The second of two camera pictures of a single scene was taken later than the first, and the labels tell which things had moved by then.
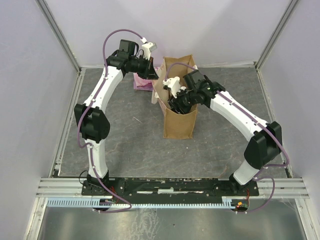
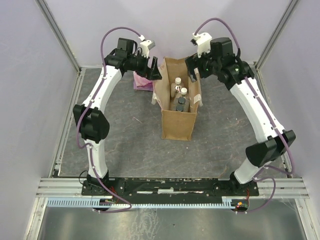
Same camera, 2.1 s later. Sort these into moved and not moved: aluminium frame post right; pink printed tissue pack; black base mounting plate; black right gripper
Moved: black right gripper
Not moved: aluminium frame post right; black base mounting plate; pink printed tissue pack
